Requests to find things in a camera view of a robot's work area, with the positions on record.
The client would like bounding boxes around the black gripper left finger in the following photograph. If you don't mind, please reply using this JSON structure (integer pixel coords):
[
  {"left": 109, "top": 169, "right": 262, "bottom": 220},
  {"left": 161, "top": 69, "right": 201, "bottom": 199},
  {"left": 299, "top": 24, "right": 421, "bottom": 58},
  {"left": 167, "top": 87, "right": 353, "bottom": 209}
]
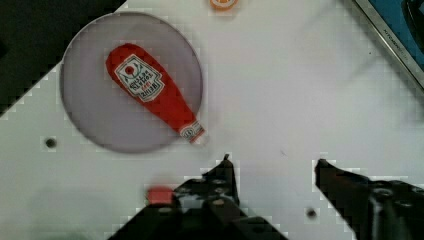
[{"left": 108, "top": 155, "right": 288, "bottom": 240}]

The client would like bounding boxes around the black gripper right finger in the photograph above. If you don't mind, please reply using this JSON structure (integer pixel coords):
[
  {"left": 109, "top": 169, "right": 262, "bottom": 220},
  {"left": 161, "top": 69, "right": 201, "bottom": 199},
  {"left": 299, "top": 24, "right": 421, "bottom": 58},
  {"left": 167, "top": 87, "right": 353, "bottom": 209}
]
[{"left": 315, "top": 159, "right": 424, "bottom": 240}]

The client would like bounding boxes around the red ketchup bottle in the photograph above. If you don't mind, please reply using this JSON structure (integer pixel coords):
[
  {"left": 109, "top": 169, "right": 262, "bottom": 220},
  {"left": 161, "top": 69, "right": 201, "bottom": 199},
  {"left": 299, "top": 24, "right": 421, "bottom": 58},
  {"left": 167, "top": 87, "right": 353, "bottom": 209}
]
[{"left": 105, "top": 43, "right": 207, "bottom": 146}]

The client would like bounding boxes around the grey round plate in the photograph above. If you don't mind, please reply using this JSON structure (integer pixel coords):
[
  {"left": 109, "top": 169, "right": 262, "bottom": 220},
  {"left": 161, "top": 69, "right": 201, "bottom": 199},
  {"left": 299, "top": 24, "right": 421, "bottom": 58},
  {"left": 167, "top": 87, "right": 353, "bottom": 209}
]
[{"left": 60, "top": 12, "right": 204, "bottom": 154}]

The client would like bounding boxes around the small red strawberry toy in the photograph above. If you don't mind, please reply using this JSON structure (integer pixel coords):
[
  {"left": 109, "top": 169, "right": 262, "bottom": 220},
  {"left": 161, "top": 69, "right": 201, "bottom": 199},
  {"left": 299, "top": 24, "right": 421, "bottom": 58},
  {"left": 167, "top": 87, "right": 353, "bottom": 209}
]
[{"left": 147, "top": 186, "right": 174, "bottom": 204}]

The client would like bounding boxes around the orange slice toy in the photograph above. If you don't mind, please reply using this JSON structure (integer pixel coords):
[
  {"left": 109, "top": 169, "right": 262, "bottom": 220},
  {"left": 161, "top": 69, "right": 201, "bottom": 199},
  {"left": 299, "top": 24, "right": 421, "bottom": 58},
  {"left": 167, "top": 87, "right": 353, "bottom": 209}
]
[{"left": 209, "top": 0, "right": 238, "bottom": 10}]

